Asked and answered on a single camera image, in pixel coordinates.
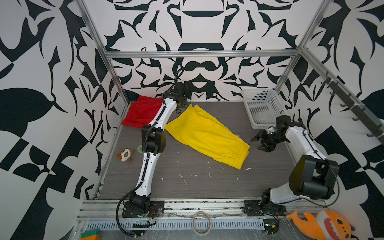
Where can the aluminium frame crossbar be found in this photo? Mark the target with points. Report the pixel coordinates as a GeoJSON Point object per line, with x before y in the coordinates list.
{"type": "Point", "coordinates": [200, 54]}

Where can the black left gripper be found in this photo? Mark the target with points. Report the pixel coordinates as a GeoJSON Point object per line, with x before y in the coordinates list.
{"type": "Point", "coordinates": [185, 102]}

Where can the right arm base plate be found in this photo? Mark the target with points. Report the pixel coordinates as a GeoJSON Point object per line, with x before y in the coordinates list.
{"type": "Point", "coordinates": [263, 208]}

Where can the brown white paw toy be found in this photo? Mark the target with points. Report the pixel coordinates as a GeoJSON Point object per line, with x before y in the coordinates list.
{"type": "Point", "coordinates": [125, 155]}

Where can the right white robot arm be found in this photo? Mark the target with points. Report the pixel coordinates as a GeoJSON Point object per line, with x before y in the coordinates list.
{"type": "Point", "coordinates": [314, 177]}

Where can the green orange block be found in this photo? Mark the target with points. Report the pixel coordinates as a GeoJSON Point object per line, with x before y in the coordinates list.
{"type": "Point", "coordinates": [90, 235]}

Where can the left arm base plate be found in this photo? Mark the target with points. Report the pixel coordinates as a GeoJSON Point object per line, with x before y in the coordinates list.
{"type": "Point", "coordinates": [148, 209]}

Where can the red shorts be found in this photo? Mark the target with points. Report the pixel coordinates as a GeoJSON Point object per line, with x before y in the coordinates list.
{"type": "Point", "coordinates": [142, 112]}

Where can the orange shark plush toy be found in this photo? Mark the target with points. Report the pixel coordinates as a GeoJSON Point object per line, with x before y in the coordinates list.
{"type": "Point", "coordinates": [325, 225]}

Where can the white plastic basket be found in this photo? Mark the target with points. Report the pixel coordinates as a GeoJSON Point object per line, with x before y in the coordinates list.
{"type": "Point", "coordinates": [263, 106]}

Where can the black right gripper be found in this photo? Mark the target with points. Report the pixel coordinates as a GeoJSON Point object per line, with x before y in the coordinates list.
{"type": "Point", "coordinates": [262, 134]}

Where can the yellow shorts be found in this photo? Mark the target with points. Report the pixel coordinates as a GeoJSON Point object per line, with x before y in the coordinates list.
{"type": "Point", "coordinates": [201, 131]}

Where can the green tape roll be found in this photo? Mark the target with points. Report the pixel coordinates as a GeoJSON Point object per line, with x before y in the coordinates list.
{"type": "Point", "coordinates": [140, 149]}

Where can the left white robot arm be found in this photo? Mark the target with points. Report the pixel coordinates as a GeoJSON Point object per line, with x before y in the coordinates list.
{"type": "Point", "coordinates": [154, 143]}

